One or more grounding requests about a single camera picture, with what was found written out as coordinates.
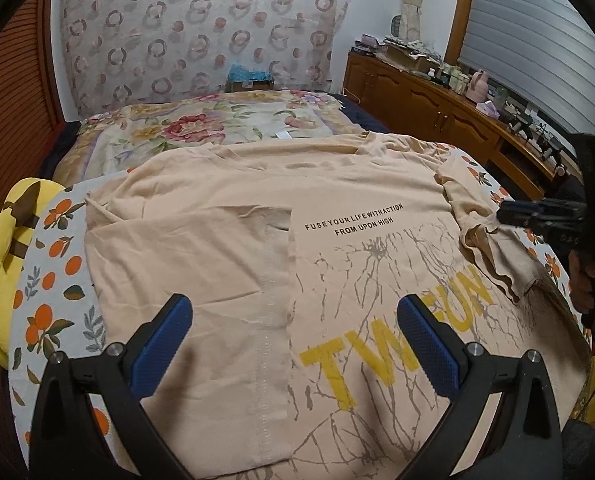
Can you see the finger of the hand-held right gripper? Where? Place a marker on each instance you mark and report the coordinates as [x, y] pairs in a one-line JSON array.
[[532, 206], [527, 223]]

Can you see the person's right hand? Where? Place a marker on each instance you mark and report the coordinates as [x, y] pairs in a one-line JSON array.
[[580, 275]]

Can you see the small cardboard box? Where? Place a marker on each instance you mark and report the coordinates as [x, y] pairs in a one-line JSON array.
[[250, 86]]

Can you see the circle patterned wall cloth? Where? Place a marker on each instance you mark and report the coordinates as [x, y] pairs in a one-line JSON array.
[[177, 25]]

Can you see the pink jug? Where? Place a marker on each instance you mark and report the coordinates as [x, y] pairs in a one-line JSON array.
[[476, 86]]

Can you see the floral blanket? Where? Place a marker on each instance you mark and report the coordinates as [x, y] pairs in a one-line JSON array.
[[202, 120]]

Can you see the green cup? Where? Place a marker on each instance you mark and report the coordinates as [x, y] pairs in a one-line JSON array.
[[500, 99]]

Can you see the grey window blind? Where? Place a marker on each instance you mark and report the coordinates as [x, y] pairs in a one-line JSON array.
[[527, 25]]

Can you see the beige printed t-shirt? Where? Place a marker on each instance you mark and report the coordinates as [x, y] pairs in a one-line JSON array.
[[227, 210]]

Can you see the blue plastic packet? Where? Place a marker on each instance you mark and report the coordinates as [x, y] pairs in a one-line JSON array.
[[247, 72]]

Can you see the pile of papers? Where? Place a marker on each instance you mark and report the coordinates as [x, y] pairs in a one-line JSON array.
[[407, 45]]

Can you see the yellow patterned cloth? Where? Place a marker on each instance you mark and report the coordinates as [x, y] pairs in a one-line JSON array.
[[591, 385]]

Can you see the orange fruit print bedsheet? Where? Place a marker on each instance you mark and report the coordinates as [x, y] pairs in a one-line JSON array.
[[52, 280]]

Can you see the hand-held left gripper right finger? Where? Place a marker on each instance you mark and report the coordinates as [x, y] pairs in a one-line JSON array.
[[427, 352]]

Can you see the dark blue mattress cover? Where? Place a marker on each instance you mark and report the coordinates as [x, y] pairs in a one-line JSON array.
[[362, 112]]

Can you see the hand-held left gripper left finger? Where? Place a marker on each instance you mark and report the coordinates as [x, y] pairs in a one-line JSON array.
[[162, 347]]

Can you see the pink tissue pack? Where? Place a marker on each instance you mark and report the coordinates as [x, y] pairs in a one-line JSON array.
[[488, 109]]

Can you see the wooden louvered door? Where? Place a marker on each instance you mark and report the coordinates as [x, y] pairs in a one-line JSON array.
[[12, 110]]

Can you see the wooden cabinet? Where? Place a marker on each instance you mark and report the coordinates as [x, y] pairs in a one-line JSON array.
[[427, 100]]

